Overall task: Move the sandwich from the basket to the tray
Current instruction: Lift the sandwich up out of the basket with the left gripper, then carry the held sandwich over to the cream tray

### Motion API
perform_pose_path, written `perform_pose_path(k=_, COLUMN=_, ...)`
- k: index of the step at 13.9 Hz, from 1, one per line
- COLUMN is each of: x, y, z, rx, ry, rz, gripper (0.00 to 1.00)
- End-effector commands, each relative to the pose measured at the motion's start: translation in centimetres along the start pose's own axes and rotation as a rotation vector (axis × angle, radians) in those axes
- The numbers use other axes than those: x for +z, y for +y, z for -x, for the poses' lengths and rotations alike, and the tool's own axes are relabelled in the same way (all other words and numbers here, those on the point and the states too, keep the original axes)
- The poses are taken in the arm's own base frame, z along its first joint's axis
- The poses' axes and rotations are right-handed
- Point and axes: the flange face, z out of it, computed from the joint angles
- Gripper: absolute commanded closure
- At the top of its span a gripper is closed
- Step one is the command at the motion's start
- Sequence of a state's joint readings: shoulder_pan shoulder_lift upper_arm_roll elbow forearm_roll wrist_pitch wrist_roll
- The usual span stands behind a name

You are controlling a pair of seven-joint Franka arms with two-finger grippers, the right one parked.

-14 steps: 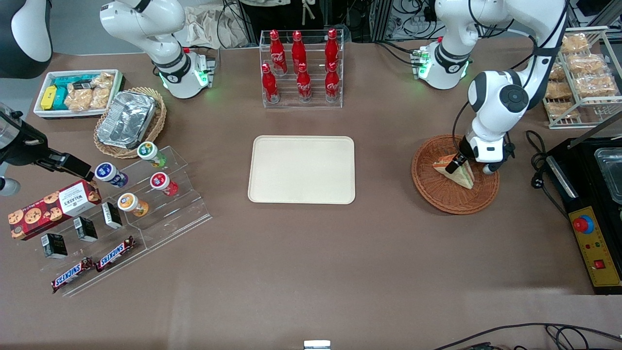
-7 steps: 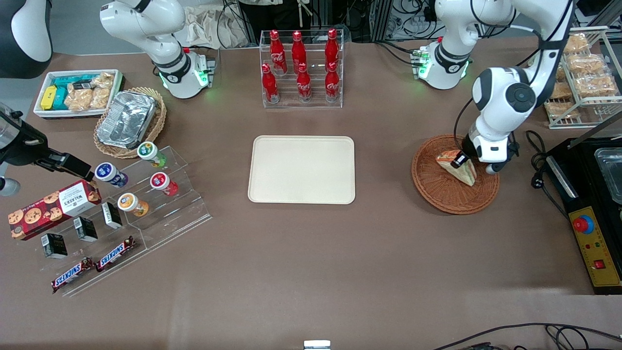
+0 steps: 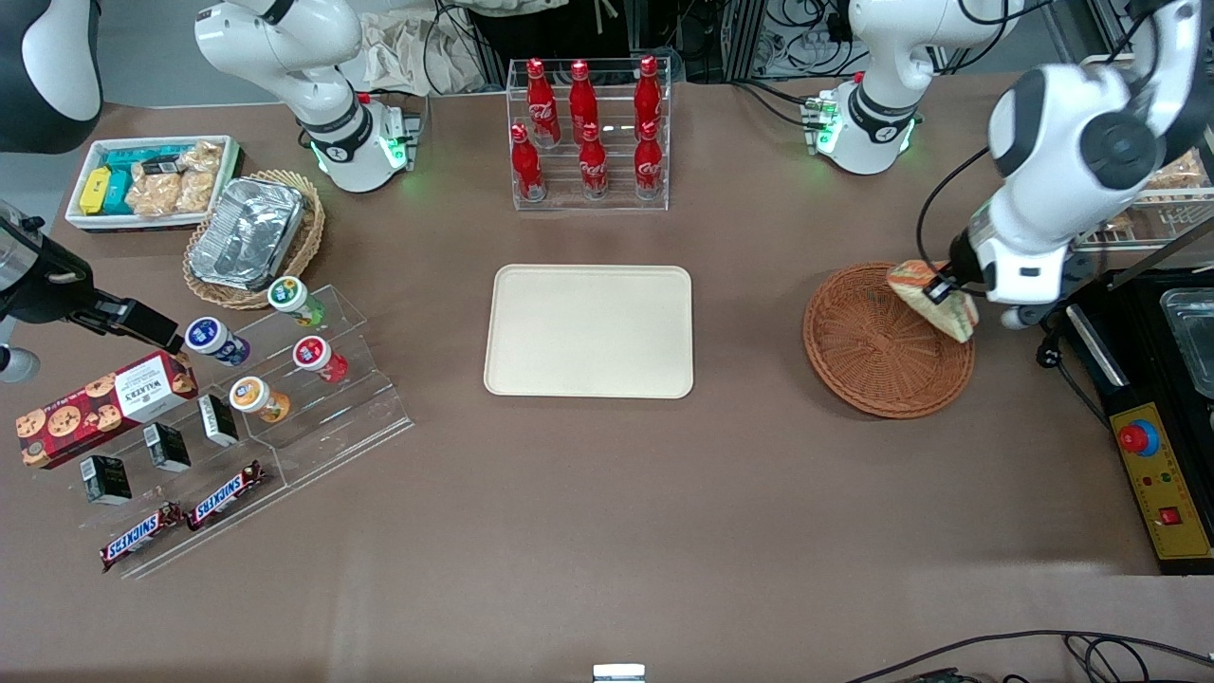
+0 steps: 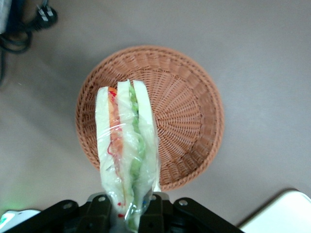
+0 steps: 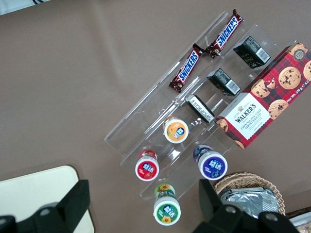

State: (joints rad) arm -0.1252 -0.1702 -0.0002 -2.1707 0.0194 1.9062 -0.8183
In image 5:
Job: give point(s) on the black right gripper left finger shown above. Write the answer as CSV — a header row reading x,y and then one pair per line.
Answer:
x,y
73,208

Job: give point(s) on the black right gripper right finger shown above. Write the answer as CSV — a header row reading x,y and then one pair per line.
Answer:
x,y
218,218

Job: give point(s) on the light tan wicker basket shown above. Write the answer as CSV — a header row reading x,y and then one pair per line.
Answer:
x,y
243,179

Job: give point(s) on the cream plastic tray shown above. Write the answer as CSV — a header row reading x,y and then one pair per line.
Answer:
x,y
29,189

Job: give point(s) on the aluminium foil container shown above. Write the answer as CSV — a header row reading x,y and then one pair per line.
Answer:
x,y
250,200

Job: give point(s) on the blue lid gum bottle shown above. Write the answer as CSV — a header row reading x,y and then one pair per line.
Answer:
x,y
213,167

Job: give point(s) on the green lid gum bottle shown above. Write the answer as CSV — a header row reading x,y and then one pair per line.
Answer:
x,y
167,213

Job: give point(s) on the white plastic snack bin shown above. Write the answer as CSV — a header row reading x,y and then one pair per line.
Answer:
x,y
301,222

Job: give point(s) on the red lid gum bottle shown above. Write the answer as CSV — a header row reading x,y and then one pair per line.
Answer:
x,y
147,170

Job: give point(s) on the orange lid gum bottle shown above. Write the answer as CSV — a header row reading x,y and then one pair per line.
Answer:
x,y
176,132

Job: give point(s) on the small black carton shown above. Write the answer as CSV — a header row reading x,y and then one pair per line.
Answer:
x,y
224,81
200,109
252,52

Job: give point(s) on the clear acrylic step display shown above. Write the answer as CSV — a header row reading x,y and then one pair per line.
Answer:
x,y
145,121

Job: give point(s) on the red tartan shortbread box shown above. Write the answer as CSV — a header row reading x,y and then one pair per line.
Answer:
x,y
262,104

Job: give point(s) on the Snickers chocolate bar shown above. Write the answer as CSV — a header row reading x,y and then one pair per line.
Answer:
x,y
227,32
187,69

